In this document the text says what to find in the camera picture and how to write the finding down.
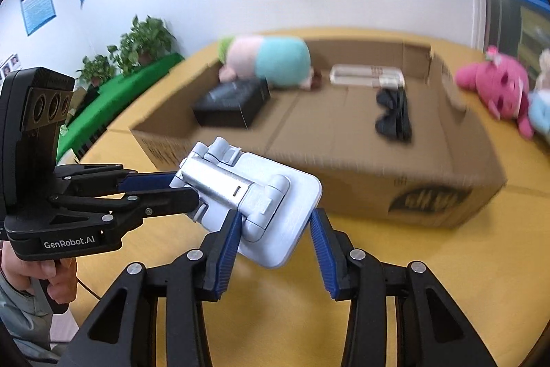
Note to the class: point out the white phone case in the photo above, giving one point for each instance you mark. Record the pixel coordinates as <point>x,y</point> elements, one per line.
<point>367,76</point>

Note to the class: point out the green cloth side table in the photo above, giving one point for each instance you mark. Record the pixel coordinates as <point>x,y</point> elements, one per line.
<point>114,97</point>

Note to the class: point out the pink bear plush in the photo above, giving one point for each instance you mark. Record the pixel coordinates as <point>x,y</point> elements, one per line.
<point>502,85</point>

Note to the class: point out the black rectangular box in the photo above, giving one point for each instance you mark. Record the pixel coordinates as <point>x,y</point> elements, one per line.
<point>232,105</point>

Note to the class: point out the person left hand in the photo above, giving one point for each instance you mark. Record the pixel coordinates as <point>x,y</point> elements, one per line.
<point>61,277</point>

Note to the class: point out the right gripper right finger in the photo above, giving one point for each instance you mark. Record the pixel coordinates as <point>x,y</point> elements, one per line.
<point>431,328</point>

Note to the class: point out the pink teal plush toy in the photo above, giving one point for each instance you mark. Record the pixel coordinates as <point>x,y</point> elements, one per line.
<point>283,61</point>

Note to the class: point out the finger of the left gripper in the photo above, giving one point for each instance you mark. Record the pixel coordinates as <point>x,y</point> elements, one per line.
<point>146,181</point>
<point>130,210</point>

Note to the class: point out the blue white plush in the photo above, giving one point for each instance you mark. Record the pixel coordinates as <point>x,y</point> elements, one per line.
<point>539,111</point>

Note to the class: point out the beige bunny plush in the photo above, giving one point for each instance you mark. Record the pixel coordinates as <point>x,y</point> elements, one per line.
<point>543,79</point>

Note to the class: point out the potted green plant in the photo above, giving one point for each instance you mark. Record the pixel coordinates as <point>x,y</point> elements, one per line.
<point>146,42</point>

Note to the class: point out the black strap object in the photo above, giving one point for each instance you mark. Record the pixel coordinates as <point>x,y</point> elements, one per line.
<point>395,124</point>

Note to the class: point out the blue framed wall poster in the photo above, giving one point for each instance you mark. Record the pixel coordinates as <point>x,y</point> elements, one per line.
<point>36,13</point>

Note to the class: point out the white folding phone stand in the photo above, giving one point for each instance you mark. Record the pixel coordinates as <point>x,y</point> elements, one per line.
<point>275,201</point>

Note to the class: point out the brown cardboard box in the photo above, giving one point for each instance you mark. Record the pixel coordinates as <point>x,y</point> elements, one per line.
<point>443,177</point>

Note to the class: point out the grey sleeve forearm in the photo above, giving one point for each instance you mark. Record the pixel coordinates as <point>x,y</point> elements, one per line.
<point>28,323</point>

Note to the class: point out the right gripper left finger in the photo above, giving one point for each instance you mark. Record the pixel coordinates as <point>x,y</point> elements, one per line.
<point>121,329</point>

